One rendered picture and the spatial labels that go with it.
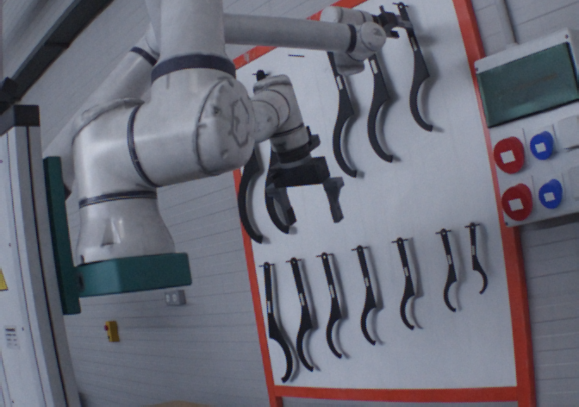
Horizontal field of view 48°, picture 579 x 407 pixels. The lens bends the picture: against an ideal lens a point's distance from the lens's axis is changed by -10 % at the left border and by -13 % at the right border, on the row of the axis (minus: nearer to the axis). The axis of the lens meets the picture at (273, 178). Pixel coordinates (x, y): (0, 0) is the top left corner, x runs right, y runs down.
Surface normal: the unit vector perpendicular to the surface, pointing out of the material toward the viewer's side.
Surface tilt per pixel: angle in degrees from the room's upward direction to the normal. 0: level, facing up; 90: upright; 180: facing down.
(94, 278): 90
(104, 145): 89
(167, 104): 80
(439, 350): 90
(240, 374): 90
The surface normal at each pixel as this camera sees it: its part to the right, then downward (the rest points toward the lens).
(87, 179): -0.52, -0.02
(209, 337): -0.80, 0.04
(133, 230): 0.34, -0.53
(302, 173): -0.53, 0.39
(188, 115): -0.40, -0.25
